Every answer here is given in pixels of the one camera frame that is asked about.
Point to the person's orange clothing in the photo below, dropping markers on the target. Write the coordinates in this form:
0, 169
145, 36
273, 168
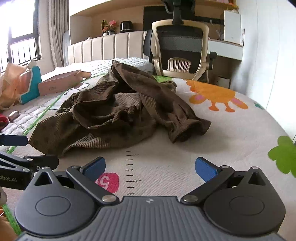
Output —
5, 231

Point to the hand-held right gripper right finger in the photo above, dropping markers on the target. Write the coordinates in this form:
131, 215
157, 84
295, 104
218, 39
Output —
205, 169

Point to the white desk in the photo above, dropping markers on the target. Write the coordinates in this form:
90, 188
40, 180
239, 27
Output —
226, 49

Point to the teal box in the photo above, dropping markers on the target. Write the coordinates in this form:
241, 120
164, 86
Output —
35, 81

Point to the window with dark frame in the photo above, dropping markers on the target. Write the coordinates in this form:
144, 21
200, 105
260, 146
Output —
23, 46

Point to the white box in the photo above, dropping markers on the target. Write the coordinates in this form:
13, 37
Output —
232, 27

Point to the orange plastic bag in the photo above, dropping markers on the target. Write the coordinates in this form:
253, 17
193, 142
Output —
9, 81

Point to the beige padded headboard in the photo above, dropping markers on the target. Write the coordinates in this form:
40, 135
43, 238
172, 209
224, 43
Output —
104, 48

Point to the white wastebasket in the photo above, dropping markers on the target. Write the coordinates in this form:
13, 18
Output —
223, 82

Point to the black screen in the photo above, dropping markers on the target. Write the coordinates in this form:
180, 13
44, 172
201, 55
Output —
157, 16

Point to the beige mesh office chair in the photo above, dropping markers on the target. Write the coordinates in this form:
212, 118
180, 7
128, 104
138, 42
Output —
180, 41

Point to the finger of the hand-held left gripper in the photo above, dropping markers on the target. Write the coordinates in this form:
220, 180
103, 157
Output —
44, 162
13, 140

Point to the black round speaker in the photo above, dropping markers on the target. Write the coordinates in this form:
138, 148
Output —
125, 26

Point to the small silver cylinder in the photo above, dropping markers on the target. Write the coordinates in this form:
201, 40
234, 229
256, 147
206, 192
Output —
13, 115

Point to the potted plant with red leaves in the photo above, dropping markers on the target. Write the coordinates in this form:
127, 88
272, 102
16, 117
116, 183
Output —
104, 26
112, 26

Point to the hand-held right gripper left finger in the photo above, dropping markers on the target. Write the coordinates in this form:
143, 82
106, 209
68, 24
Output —
96, 168

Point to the flat cardboard box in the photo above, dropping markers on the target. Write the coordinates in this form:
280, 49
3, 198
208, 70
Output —
60, 83

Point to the beige curtain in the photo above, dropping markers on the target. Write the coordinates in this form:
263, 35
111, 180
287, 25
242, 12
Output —
57, 30

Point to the cartoon printed mat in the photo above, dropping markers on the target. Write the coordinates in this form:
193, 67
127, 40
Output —
231, 139

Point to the red object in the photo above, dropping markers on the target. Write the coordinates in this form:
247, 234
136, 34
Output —
3, 121

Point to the brown polka dot dress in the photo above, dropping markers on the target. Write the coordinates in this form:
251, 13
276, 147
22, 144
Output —
104, 111

